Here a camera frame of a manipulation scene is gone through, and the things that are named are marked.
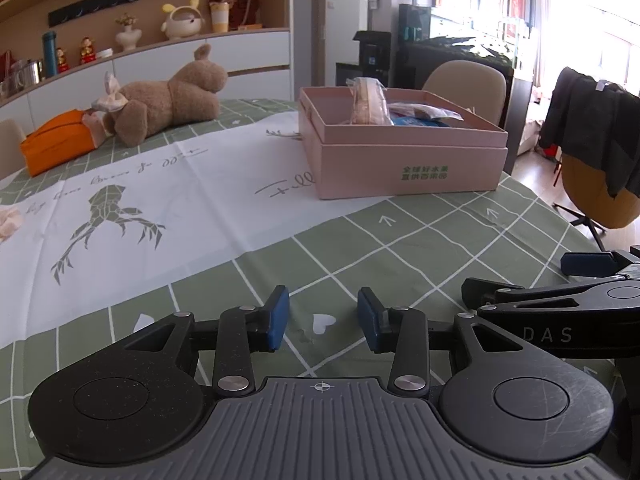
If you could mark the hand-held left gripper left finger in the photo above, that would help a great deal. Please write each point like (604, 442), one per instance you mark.
(277, 320)

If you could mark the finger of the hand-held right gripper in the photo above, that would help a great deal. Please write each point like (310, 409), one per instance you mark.
(490, 292)
(590, 264)

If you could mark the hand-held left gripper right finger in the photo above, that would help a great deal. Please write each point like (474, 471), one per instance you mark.
(370, 320)

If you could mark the pink cardboard box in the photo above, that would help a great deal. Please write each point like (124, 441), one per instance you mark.
(400, 170)

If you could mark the blue seaweed packet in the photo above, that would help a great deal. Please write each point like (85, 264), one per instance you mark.
(415, 121)

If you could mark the clear corn cob packet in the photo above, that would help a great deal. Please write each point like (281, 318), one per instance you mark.
(367, 102)

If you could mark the orange chair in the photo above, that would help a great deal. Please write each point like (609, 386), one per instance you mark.
(590, 195)

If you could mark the white printed table runner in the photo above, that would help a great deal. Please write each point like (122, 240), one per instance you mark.
(200, 200)

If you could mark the beige chair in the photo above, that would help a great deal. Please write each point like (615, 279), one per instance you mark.
(10, 150)
(465, 85)

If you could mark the brown teddy plush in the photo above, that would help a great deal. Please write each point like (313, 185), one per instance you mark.
(160, 105)

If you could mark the black water dispenser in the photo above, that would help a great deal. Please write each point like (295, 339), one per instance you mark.
(367, 60)

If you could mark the glass fish tank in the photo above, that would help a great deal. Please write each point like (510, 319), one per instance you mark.
(450, 35)

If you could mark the white sideboard cabinet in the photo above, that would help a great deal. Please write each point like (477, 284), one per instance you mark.
(250, 55)

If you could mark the orange pouch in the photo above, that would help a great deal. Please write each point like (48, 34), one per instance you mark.
(55, 145)

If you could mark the white gift bag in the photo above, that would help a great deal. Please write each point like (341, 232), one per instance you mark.
(9, 225)

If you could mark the yellow white cup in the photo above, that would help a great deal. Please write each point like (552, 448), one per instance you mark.
(219, 17)

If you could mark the white bunny ceramic pot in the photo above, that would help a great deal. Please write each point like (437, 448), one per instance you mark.
(182, 22)

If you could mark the brown plush ornament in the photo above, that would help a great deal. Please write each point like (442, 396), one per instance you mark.
(242, 7)

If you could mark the white flower vase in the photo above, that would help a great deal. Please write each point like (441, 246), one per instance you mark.
(127, 37)

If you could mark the small red figurine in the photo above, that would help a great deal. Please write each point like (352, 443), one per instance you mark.
(61, 60)

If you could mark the blue thermos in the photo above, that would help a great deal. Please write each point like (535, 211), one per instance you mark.
(49, 55)

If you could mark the steel mug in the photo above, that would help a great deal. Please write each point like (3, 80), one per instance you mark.
(27, 75)

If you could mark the black hook rail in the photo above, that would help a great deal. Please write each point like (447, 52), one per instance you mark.
(90, 5)

